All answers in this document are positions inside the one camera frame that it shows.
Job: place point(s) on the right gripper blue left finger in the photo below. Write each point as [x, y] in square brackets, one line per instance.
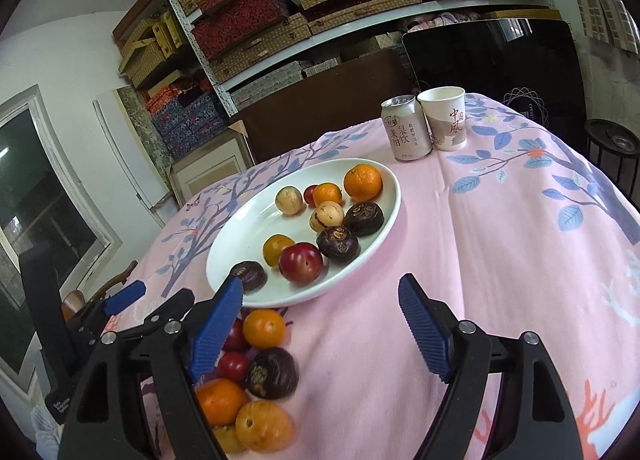
[209, 324]

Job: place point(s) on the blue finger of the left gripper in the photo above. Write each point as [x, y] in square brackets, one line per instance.
[124, 298]
[173, 309]

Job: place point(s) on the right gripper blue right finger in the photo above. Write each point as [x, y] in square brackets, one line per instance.
[427, 321]

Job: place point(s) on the small yellow orange fruit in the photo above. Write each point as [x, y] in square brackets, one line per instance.
[264, 328]

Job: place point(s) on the small red tomato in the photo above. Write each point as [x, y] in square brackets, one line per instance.
[233, 366]
[309, 195]

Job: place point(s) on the dark purple passion fruit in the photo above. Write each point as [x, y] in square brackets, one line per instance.
[251, 274]

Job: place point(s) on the dark wrinkled passion fruit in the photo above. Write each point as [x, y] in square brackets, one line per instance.
[272, 374]

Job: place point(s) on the orange persimmon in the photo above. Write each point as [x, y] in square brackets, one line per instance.
[263, 426]

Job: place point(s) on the striped yellow pepino melon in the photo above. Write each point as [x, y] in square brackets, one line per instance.
[228, 439]

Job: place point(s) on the small brown longan fruit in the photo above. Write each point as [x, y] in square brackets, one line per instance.
[289, 200]

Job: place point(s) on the purple mangosteen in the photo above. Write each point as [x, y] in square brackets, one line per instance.
[364, 218]

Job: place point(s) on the large red plum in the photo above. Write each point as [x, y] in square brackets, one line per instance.
[236, 341]

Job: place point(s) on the small striped pepino back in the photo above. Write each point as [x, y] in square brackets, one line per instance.
[327, 214]

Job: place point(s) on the person's left hand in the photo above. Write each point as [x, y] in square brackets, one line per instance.
[48, 433]

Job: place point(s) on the wooden chair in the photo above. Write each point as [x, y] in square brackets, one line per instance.
[119, 279]

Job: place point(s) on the white oval plate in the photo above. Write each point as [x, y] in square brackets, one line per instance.
[242, 237]

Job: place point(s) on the pink deer print tablecloth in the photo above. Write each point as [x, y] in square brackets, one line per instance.
[514, 232]

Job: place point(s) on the framed picture leaning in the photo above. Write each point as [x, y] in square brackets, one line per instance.
[225, 155]

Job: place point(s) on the blue patterned boxes stack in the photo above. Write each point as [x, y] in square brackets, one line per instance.
[186, 118]

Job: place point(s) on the pink drink can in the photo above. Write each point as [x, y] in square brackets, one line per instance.
[406, 128]

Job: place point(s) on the white paper cup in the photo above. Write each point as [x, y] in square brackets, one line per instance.
[444, 109]

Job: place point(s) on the dark wooden cabinet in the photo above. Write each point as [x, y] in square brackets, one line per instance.
[333, 100]

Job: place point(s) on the black round stool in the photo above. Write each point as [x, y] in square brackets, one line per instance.
[614, 149]

